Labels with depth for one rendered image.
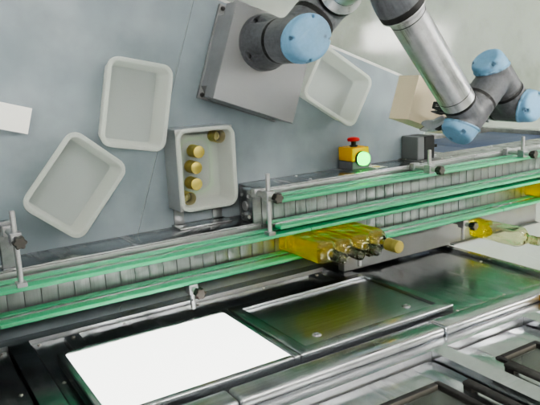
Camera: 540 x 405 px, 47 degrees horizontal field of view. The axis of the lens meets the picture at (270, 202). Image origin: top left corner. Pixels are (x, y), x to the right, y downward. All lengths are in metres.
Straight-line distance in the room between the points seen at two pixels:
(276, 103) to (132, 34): 0.43
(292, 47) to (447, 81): 0.40
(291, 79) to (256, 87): 0.12
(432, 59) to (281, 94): 0.59
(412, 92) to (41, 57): 0.95
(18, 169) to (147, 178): 0.33
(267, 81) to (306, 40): 0.25
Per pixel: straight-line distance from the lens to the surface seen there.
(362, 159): 1.99
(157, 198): 1.75
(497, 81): 1.49
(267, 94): 1.77
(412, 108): 1.73
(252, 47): 1.68
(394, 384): 1.37
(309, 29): 1.57
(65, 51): 1.66
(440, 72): 1.34
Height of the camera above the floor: 2.35
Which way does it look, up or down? 56 degrees down
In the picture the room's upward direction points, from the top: 106 degrees clockwise
